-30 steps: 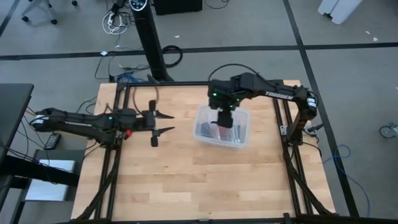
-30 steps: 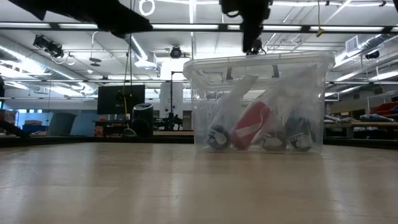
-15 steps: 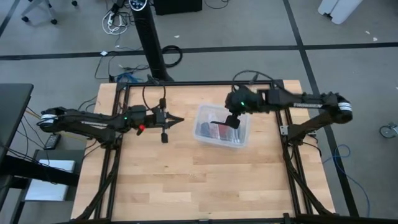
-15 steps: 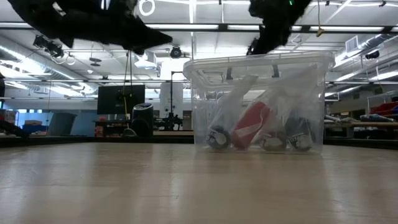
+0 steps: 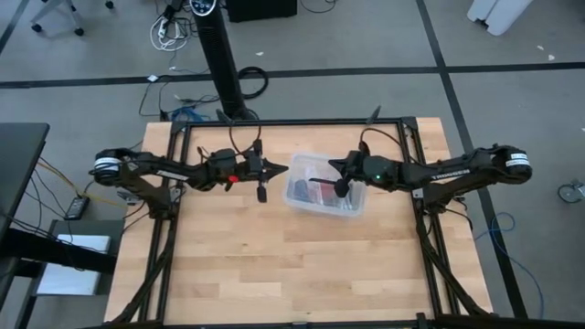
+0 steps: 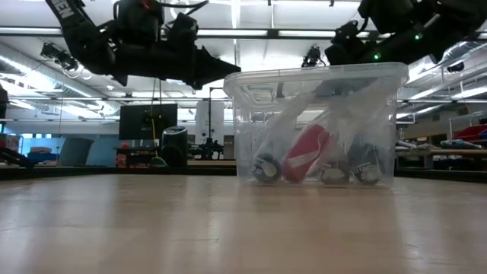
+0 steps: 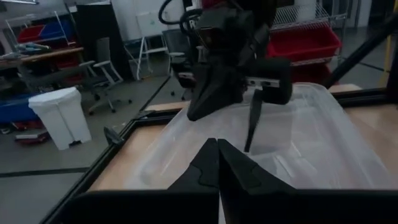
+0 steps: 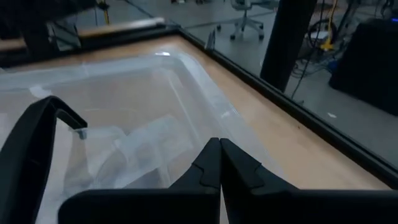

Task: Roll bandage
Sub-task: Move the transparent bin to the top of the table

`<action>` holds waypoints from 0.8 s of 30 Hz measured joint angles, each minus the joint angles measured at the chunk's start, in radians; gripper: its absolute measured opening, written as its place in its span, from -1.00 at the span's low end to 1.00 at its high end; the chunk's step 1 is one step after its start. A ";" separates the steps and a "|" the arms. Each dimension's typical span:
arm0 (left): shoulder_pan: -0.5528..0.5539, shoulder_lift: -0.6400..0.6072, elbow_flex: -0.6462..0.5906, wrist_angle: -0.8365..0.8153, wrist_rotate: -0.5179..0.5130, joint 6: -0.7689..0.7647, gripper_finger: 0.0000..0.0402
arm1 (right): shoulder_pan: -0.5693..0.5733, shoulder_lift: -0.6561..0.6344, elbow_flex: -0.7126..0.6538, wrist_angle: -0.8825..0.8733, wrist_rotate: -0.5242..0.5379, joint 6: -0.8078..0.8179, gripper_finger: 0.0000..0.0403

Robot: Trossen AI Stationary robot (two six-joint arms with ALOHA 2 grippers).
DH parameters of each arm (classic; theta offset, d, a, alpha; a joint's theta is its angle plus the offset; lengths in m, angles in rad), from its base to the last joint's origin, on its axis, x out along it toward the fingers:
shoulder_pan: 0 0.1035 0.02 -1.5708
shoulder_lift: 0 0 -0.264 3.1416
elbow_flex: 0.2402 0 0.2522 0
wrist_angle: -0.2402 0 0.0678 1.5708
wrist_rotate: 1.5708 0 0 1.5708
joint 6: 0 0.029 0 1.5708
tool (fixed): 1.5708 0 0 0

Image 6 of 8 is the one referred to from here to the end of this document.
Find dark rolled bandage in bag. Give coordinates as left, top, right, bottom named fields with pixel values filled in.
left=349, top=143, right=385, bottom=186

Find yellow handled broom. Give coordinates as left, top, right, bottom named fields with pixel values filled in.
left=150, top=117, right=169, bottom=168

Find black ceiling camera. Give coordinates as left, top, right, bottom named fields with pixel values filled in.
left=40, top=42, right=80, bottom=72
left=301, top=45, right=323, bottom=69

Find crumpled clear plastic bag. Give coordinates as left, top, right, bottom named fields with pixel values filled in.
left=315, top=78, right=395, bottom=186

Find red storage bin rack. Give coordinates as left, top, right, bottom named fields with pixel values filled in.
left=452, top=124, right=487, bottom=142

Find clear plastic storage bin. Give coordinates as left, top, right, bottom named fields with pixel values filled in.
left=223, top=62, right=410, bottom=189

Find red item in bin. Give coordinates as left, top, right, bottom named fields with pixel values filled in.
left=283, top=123, right=333, bottom=184

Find wooden workbench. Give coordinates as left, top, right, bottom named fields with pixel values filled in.
left=395, top=148, right=487, bottom=158

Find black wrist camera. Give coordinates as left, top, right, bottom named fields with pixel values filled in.
left=113, top=0, right=165, bottom=45
left=331, top=20, right=367, bottom=49

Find black monitor screen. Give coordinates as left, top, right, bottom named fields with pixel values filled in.
left=118, top=104, right=179, bottom=141

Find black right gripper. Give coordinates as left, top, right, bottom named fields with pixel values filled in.
left=315, top=36, right=385, bottom=97

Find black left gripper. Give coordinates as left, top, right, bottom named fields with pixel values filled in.
left=112, top=13, right=242, bottom=91

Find blue box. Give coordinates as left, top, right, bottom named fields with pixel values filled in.
left=26, top=151, right=59, bottom=164

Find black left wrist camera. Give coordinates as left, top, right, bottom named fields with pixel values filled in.
left=113, top=0, right=165, bottom=45

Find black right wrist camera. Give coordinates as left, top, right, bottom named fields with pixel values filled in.
left=331, top=20, right=367, bottom=49

